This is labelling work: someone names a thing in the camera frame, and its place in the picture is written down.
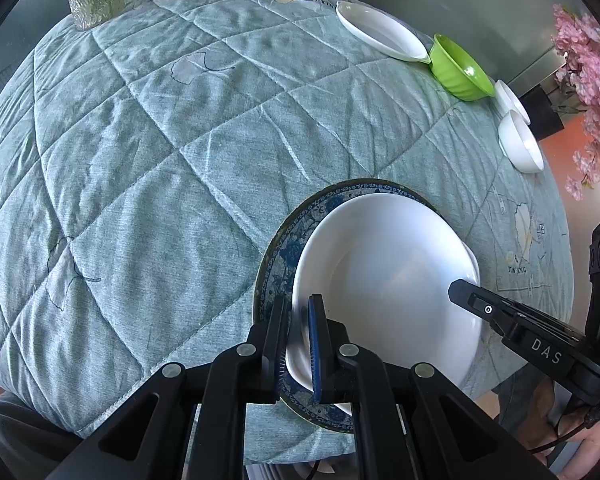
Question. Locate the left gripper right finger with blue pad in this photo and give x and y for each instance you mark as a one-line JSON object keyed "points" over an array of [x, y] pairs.
{"points": [[345, 373]]}

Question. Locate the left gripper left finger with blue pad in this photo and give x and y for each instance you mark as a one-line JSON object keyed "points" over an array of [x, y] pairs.
{"points": [[247, 373]]}

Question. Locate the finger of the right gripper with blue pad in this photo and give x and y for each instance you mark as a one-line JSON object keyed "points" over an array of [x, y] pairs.
{"points": [[500, 313]]}

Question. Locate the white oval dish with handles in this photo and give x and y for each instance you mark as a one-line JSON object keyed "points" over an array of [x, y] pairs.
{"points": [[383, 264]]}

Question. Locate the blue white patterned plate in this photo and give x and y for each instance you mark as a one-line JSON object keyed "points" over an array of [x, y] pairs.
{"points": [[276, 277]]}

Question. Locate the white ceramic bowl front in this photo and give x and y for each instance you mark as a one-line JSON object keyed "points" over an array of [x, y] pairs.
{"points": [[519, 145]]}

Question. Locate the white ceramic bowl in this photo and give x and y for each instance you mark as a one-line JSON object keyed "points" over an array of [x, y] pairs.
{"points": [[506, 100], [519, 145]]}

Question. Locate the green plastic bowl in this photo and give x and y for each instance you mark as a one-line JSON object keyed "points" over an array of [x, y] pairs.
{"points": [[458, 72]]}

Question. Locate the white oval shallow dish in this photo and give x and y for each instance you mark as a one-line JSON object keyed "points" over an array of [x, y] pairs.
{"points": [[381, 31]]}

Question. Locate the person's right hand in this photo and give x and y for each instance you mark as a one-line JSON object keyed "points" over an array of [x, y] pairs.
{"points": [[570, 446]]}

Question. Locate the black flower pot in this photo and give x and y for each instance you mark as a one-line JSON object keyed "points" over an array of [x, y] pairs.
{"points": [[544, 120]]}

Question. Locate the light blue quilted tablecloth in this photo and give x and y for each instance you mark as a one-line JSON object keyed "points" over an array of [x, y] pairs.
{"points": [[145, 165]]}

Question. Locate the pink cherry blossom branch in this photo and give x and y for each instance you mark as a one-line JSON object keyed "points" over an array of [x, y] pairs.
{"points": [[577, 40]]}

